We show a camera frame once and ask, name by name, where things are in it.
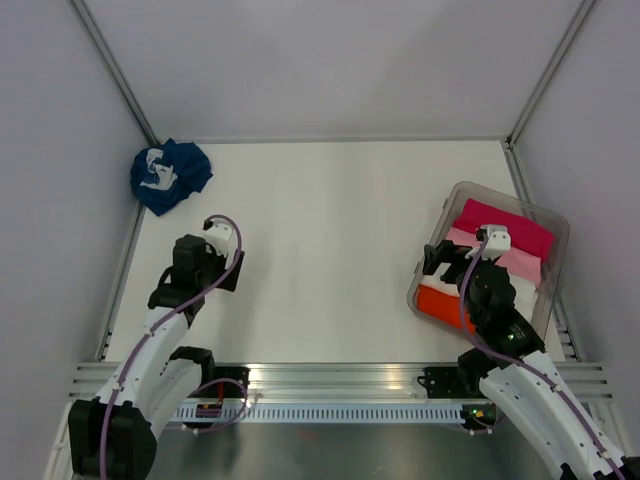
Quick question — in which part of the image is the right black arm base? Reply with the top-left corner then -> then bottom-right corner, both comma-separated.
416,365 -> 485,399

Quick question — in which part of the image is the light pink folded t-shirt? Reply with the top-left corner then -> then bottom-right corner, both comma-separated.
445,228 -> 541,287

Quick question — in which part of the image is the magenta folded t-shirt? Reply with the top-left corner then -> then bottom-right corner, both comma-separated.
453,199 -> 555,261

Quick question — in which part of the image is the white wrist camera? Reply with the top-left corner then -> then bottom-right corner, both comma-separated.
201,218 -> 235,255
476,224 -> 511,260

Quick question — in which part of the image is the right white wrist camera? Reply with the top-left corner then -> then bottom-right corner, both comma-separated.
476,224 -> 511,260

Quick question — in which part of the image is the orange folded t-shirt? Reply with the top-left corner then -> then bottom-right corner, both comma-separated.
416,285 -> 463,330

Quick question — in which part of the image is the purple cable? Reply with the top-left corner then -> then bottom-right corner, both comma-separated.
97,214 -> 244,480
458,234 -> 629,480

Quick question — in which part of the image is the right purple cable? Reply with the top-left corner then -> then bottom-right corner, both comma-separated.
458,234 -> 629,480

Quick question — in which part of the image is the clear plastic storage bin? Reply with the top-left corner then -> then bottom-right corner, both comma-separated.
407,181 -> 570,337

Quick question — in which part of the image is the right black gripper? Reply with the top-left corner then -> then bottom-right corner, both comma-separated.
421,238 -> 497,324

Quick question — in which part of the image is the aluminium front rail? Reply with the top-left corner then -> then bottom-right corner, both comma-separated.
68,362 -> 613,403

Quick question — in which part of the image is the aluminium frame post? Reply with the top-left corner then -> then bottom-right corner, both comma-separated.
67,0 -> 159,146
505,0 -> 598,149

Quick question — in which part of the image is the white slotted cable duct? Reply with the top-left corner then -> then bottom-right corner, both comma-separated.
171,403 -> 464,424

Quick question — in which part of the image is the right aluminium frame post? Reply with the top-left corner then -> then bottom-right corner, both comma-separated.
505,0 -> 598,149

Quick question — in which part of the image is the left aluminium frame post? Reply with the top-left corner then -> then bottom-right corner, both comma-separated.
67,0 -> 159,146

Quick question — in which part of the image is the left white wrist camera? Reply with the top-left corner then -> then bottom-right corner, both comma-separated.
201,218 -> 235,255

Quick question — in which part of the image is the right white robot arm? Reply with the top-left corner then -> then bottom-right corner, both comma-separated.
422,240 -> 639,479

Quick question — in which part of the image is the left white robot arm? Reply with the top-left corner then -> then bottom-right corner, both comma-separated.
68,224 -> 244,479

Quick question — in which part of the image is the blue t-shirt with print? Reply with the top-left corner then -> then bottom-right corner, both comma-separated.
130,138 -> 213,216

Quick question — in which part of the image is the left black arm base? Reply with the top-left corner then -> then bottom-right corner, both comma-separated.
197,365 -> 250,401

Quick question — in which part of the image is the white folded t-shirt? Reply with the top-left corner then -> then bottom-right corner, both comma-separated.
415,273 -> 537,322

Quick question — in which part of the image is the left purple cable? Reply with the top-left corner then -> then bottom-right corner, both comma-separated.
97,214 -> 244,480

